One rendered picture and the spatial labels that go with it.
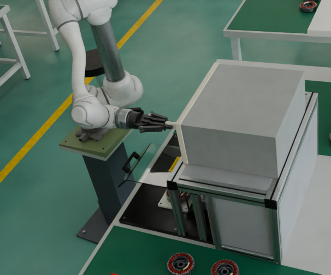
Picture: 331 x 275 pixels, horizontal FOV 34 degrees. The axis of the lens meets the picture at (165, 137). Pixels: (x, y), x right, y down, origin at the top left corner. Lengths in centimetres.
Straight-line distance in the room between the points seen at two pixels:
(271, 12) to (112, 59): 152
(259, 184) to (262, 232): 21
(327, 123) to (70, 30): 137
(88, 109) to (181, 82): 256
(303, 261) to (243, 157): 51
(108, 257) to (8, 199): 180
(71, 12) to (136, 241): 108
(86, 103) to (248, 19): 193
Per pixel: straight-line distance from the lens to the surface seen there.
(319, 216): 243
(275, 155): 199
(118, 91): 291
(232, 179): 208
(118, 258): 240
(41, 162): 428
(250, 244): 225
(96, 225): 361
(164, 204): 251
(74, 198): 387
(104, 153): 288
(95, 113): 225
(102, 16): 264
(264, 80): 223
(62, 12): 257
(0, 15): 504
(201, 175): 212
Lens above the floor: 256
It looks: 38 degrees down
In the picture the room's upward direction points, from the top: 13 degrees counter-clockwise
